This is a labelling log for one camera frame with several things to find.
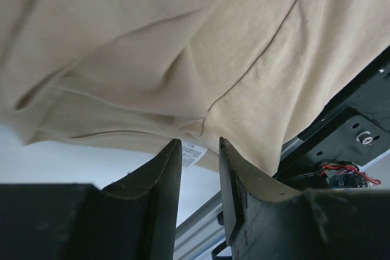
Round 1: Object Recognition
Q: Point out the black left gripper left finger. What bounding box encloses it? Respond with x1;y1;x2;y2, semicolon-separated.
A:
71;139;182;259

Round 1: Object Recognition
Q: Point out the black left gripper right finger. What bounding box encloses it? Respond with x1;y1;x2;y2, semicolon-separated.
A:
219;138;328;259

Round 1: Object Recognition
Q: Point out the beige t-shirt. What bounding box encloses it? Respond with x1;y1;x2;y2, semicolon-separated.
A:
1;0;389;175

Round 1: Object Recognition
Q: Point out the aluminium frame rail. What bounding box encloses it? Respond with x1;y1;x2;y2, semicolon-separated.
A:
175;138;299;260

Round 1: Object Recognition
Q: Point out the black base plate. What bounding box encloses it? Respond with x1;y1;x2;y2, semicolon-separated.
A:
274;49;389;188

